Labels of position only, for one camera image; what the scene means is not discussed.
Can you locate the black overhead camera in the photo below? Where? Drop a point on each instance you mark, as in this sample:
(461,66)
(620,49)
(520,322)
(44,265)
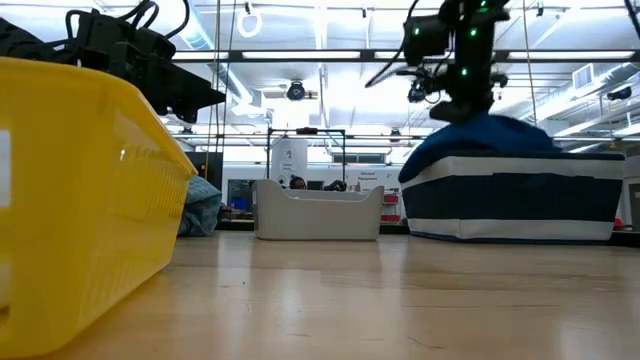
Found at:
(296,91)

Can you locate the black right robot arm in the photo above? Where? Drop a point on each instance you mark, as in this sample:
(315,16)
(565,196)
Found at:
(475,10)

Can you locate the black overhead frame beam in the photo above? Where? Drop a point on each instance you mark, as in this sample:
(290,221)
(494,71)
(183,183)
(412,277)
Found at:
(380,55)

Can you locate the black metal stand frame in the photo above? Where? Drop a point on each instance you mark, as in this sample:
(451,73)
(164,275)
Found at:
(306,131)

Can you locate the white sign board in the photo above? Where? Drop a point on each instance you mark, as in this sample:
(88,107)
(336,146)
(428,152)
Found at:
(290,160)

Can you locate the red storage bin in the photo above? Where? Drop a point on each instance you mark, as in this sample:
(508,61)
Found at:
(390,218)
(391,199)

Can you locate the navy fabric storage bin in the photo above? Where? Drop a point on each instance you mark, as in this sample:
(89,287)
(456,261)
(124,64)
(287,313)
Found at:
(510,200)

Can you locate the teal patterned cloth gown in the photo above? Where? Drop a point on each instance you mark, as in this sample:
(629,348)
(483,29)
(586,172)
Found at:
(200,210)

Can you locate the yellow slotted plastic basket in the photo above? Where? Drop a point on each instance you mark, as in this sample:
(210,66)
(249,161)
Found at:
(75,200)

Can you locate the clear plastic bag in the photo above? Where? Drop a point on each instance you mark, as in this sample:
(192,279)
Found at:
(315,215)

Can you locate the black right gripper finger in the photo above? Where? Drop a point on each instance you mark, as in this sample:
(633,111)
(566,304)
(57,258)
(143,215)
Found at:
(479,111)
(447,114)

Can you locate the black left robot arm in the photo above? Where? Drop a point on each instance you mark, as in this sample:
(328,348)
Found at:
(20,40)

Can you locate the navy blue cloth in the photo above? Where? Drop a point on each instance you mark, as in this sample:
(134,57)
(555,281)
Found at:
(480,137)

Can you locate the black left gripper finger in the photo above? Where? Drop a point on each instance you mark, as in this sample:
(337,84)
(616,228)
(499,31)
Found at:
(184,116)
(185,87)

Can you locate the person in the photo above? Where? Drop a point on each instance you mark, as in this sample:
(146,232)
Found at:
(298,183)

